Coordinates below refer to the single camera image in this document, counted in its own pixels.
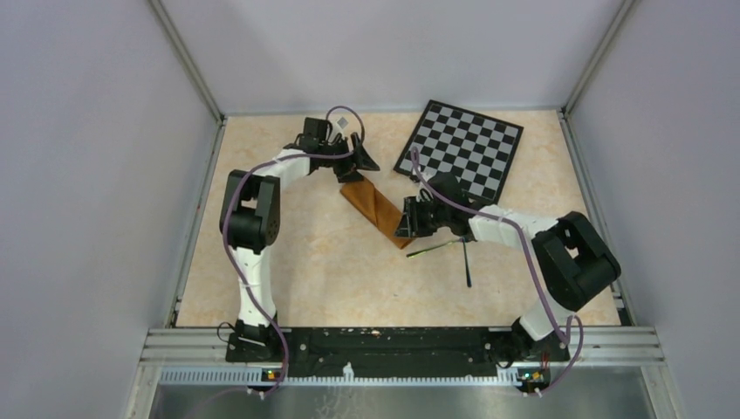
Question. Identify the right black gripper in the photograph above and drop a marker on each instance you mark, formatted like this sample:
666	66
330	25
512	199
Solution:
410	224

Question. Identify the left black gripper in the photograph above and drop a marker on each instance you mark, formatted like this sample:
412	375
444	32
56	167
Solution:
360	160

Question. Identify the iridescent fork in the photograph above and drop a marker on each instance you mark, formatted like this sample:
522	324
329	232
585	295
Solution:
415	254

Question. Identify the brown cloth napkin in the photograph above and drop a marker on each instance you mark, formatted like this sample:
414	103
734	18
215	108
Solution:
376	209

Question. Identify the iridescent spoon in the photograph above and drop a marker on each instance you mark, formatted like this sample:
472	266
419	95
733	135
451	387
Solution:
466	262

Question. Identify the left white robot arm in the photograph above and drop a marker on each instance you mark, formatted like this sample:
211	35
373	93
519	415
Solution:
250	218

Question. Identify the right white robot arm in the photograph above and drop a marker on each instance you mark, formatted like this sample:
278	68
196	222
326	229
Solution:
568	260

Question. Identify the black grey checkerboard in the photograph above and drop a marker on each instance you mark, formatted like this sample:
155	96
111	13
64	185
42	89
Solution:
477	149

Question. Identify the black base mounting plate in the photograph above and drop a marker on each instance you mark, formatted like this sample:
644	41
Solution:
392	352

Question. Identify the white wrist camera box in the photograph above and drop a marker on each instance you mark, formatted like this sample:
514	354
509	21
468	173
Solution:
342	122

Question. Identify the white slotted cable duct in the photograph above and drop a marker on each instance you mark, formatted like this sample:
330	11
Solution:
258	377

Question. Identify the aluminium frame rail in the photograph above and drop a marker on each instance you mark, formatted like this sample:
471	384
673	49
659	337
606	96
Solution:
184	346

